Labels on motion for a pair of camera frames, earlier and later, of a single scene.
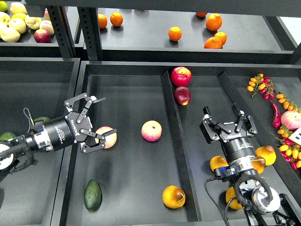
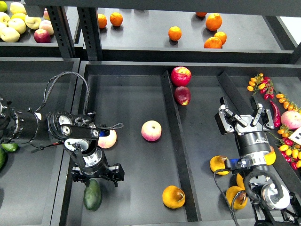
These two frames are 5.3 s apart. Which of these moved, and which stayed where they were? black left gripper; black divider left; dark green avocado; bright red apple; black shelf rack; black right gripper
Moved: black left gripper; black right gripper
Stayed: dark green avocado; black divider left; black shelf rack; bright red apple
